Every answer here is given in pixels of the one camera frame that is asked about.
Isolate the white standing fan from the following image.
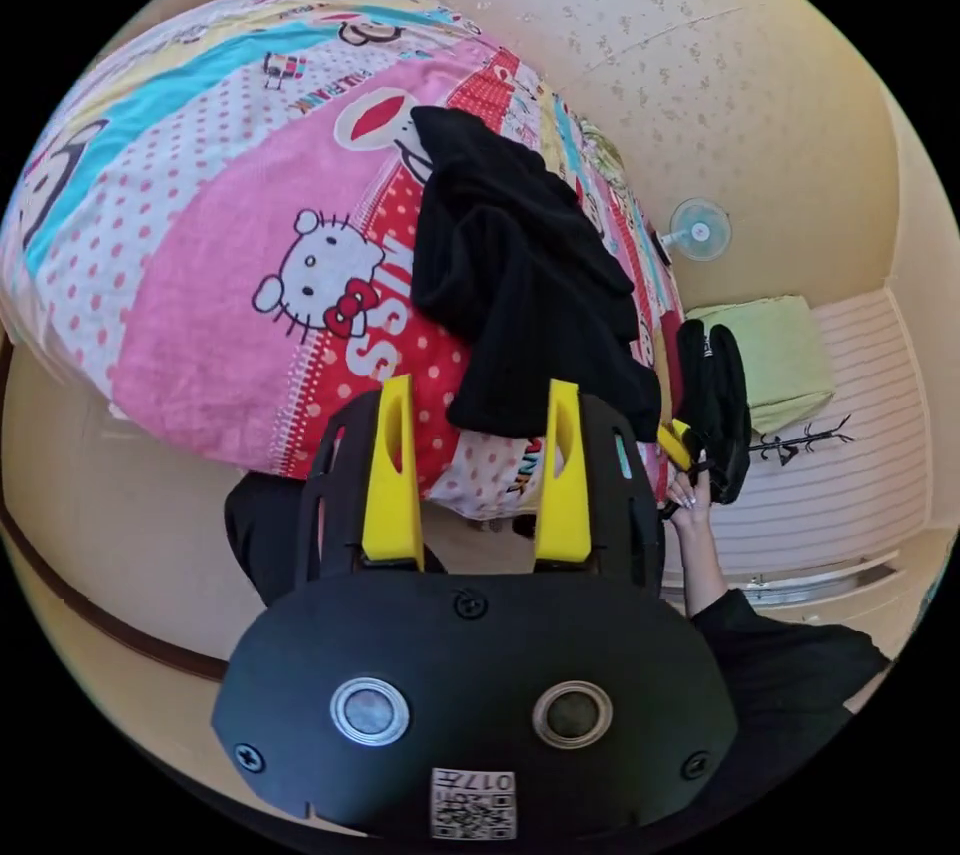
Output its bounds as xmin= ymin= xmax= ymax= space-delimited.
xmin=659 ymin=196 xmax=733 ymax=265

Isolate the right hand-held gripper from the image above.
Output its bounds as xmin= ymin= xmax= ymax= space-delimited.
xmin=656 ymin=318 xmax=754 ymax=505

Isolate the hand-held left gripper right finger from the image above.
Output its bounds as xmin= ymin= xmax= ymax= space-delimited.
xmin=533 ymin=378 xmax=595 ymax=567

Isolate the person's body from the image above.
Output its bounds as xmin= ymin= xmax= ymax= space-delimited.
xmin=224 ymin=472 xmax=895 ymax=855

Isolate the bed with cartoon printed sheet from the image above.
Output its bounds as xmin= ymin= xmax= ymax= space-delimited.
xmin=0 ymin=0 xmax=688 ymax=523

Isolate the black long sleeve shirt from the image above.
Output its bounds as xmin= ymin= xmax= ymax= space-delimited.
xmin=409 ymin=104 xmax=664 ymax=445

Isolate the person's right forearm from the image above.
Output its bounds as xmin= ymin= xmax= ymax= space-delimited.
xmin=672 ymin=517 xmax=742 ymax=621

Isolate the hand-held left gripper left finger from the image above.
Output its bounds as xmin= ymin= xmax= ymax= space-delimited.
xmin=360 ymin=374 xmax=426 ymax=565

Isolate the person's right hand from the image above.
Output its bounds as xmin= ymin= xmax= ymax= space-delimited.
xmin=665 ymin=466 xmax=715 ymax=528

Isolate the green cloth covered cupboard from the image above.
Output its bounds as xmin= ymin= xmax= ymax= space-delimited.
xmin=685 ymin=294 xmax=838 ymax=436

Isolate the black coat rack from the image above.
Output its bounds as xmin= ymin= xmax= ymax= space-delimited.
xmin=749 ymin=413 xmax=857 ymax=469

